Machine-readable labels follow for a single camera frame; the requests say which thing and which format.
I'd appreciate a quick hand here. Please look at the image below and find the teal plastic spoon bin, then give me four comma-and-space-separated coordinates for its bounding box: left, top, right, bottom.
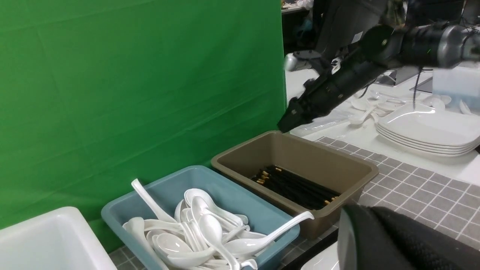
101, 165, 291, 270

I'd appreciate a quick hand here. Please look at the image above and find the white spoon over bin edge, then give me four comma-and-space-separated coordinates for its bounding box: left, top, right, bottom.
224, 211, 314, 257

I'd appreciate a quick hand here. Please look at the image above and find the white spoon standing upright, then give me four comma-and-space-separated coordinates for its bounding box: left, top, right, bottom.
131, 179, 177, 223

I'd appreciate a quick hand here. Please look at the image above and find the brown plastic chopstick bin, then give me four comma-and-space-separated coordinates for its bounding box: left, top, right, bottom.
211, 130, 379, 240

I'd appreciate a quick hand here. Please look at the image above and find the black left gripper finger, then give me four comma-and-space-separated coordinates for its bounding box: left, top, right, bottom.
337, 204, 480, 270

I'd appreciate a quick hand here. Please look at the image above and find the green backdrop cloth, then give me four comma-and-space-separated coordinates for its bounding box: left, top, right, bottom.
0, 0, 286, 252

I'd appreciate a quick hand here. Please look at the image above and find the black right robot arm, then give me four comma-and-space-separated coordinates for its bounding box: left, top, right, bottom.
277, 22, 479, 133

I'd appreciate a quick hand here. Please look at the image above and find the large translucent white plastic bin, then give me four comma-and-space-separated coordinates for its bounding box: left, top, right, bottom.
0, 207, 116, 270

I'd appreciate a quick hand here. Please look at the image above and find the pile of white soup spoons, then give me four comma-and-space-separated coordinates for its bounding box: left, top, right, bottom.
123, 188, 264, 251

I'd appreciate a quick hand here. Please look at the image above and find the background stack of white plates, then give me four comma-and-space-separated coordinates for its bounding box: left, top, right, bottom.
375, 103, 480, 157

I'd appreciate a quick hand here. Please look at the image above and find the bundle of black chopsticks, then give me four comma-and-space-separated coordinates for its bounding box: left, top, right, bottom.
250, 165, 341, 210

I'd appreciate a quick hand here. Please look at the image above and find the grey checkered table cloth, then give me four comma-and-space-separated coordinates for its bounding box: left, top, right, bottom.
109, 136, 480, 270

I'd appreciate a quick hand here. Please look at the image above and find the black plastic serving tray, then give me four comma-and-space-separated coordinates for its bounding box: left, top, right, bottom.
280, 228, 338, 270

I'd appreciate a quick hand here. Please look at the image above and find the large white square plate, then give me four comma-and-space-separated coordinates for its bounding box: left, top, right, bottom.
300, 252, 340, 270

